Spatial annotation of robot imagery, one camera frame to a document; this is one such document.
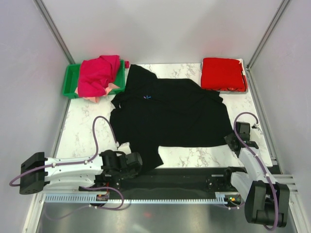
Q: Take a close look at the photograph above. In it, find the black t shirt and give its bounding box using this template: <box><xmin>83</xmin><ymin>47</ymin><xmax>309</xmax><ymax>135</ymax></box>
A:
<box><xmin>110</xmin><ymin>65</ymin><xmax>233</xmax><ymax>173</ymax></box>

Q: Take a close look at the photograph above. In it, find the peach pink t shirt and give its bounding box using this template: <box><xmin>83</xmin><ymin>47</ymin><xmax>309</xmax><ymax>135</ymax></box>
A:
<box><xmin>74</xmin><ymin>82</ymin><xmax>119</xmax><ymax>104</ymax></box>

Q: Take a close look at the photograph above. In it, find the magenta t shirt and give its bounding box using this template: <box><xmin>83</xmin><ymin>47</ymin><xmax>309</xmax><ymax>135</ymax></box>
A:
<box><xmin>75</xmin><ymin>55</ymin><xmax>130</xmax><ymax>102</ymax></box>

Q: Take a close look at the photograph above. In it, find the green plastic tray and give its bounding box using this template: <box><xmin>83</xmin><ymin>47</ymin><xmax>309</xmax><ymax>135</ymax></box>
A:
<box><xmin>62</xmin><ymin>56</ymin><xmax>127</xmax><ymax>99</ymax></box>

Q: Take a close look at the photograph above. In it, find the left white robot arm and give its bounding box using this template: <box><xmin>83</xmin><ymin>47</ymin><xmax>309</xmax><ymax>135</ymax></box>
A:
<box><xmin>19</xmin><ymin>150</ymin><xmax>142</xmax><ymax>195</ymax></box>

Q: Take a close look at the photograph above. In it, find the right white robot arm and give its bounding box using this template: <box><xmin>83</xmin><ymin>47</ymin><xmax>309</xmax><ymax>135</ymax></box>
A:
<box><xmin>222</xmin><ymin>121</ymin><xmax>290</xmax><ymax>231</ymax></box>

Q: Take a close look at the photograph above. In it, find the folded red t shirt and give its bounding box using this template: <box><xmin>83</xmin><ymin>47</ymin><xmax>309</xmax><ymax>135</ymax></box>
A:
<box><xmin>200</xmin><ymin>57</ymin><xmax>246</xmax><ymax>92</ymax></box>

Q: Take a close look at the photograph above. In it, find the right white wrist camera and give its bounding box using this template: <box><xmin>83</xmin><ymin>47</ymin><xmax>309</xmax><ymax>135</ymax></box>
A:
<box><xmin>250</xmin><ymin>124</ymin><xmax>263</xmax><ymax>143</ymax></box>

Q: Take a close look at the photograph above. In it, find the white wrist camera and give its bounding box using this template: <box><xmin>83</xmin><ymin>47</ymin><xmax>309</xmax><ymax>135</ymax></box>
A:
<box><xmin>250</xmin><ymin>124</ymin><xmax>263</xmax><ymax>143</ymax></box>
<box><xmin>117</xmin><ymin>142</ymin><xmax>132</xmax><ymax>154</ymax></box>

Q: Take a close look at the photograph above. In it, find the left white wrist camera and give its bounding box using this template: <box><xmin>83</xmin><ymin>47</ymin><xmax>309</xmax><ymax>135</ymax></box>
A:
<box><xmin>117</xmin><ymin>142</ymin><xmax>132</xmax><ymax>154</ymax></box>

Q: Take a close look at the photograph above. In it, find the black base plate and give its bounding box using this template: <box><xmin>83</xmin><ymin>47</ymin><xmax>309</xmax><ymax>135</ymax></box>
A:
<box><xmin>91</xmin><ymin>166</ymin><xmax>246</xmax><ymax>193</ymax></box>

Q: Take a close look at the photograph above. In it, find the right aluminium frame post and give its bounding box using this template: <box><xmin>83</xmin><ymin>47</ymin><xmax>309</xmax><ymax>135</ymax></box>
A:
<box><xmin>246</xmin><ymin>0</ymin><xmax>292</xmax><ymax>71</ymax></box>

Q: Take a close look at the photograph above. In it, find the aluminium frame post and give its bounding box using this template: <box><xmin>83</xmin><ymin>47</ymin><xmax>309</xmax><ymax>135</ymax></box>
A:
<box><xmin>34</xmin><ymin>0</ymin><xmax>75</xmax><ymax>64</ymax></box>
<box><xmin>246</xmin><ymin>0</ymin><xmax>292</xmax><ymax>71</ymax></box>

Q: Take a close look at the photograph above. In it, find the white slotted cable duct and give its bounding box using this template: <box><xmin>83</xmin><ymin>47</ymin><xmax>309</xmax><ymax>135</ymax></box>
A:
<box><xmin>44</xmin><ymin>193</ymin><xmax>233</xmax><ymax>204</ymax></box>

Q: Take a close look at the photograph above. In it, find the left aluminium frame post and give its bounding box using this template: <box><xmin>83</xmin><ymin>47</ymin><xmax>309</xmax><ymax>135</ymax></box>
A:
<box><xmin>34</xmin><ymin>0</ymin><xmax>75</xmax><ymax>64</ymax></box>

